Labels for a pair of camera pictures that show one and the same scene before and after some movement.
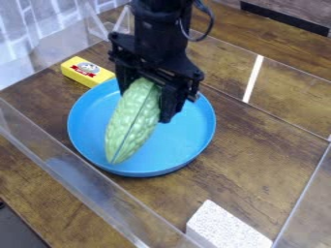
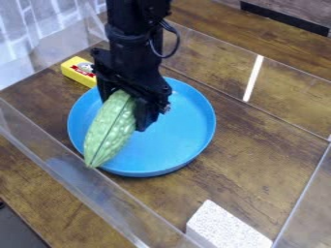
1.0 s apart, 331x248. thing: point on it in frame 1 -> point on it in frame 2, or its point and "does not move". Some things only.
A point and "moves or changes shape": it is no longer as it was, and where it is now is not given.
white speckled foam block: (216, 229) does not move
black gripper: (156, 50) -> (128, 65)
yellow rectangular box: (85, 72) does not move
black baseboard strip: (288, 19) does not move
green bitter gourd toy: (133, 120) moves or changes shape
